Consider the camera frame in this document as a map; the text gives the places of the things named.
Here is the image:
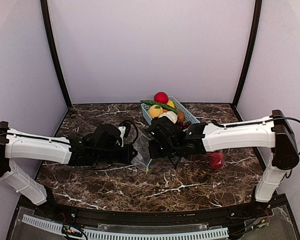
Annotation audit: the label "brown toy kiwi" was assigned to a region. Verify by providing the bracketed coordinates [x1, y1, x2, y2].
[177, 109, 186, 123]

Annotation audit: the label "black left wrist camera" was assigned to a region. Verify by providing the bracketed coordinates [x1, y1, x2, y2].
[89, 124, 123, 149]

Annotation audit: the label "red toy tomato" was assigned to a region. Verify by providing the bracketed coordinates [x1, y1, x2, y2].
[153, 91, 169, 104]

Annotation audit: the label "red toy apple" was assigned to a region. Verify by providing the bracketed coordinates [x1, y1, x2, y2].
[209, 152, 225, 170]

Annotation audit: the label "black frame post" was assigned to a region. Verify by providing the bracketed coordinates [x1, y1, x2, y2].
[232, 0, 263, 109]
[40, 0, 73, 109]

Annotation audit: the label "dark purple toy grapes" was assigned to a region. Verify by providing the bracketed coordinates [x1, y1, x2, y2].
[177, 121, 192, 130]

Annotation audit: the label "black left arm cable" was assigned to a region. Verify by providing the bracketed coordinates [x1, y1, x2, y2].
[0, 119, 140, 151]

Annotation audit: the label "white slotted cable duct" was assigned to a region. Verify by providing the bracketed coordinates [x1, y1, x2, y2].
[21, 214, 229, 240]

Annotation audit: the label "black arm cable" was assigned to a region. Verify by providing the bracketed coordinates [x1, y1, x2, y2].
[211, 116, 300, 156]
[0, 119, 140, 151]

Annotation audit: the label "green toy cucumber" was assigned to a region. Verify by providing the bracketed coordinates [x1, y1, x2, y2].
[140, 100, 178, 114]

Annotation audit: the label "black right frame post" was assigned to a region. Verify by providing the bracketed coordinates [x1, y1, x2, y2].
[232, 0, 263, 109]

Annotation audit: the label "black front frame rail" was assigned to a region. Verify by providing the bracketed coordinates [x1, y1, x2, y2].
[4, 194, 300, 240]

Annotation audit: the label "yellow toy lemon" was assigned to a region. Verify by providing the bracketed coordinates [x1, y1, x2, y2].
[167, 100, 175, 108]

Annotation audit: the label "white toy cauliflower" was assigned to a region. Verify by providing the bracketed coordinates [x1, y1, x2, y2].
[159, 111, 178, 124]

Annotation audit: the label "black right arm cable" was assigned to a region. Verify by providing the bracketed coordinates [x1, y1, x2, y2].
[211, 116, 300, 156]

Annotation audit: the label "blue perforated plastic basket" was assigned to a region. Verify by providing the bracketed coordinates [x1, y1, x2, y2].
[141, 95, 200, 125]

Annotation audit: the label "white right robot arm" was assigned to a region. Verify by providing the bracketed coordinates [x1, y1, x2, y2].
[147, 110, 300, 203]

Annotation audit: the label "black left frame post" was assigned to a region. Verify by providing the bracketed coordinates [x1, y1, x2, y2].
[40, 0, 73, 109]

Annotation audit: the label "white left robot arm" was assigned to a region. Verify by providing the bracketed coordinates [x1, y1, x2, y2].
[0, 121, 138, 206]

